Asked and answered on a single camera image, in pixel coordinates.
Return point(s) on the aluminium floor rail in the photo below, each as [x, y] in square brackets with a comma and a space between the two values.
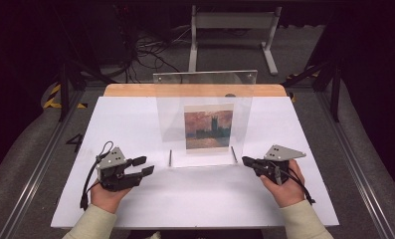
[36, 176]
[357, 166]

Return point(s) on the painting print card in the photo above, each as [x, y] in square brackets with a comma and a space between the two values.
[208, 127]

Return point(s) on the person's right hand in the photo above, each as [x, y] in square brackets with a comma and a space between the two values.
[289, 194]

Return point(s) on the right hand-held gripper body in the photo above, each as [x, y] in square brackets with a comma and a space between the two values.
[281, 153]

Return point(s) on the person's left hand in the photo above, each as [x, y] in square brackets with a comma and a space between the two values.
[107, 199]

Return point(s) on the white metal stand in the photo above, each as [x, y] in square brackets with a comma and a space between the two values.
[233, 20]

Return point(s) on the wooden table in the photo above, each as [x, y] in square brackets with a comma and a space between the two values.
[128, 89]

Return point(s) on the clear acrylic photo frame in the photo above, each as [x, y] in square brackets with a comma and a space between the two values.
[171, 113]

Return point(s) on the white table board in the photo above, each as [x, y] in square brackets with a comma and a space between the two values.
[125, 119]

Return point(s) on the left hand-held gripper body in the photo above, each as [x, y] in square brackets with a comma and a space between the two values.
[112, 161]

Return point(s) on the black metal stand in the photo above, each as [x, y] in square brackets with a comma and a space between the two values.
[335, 96]
[64, 93]

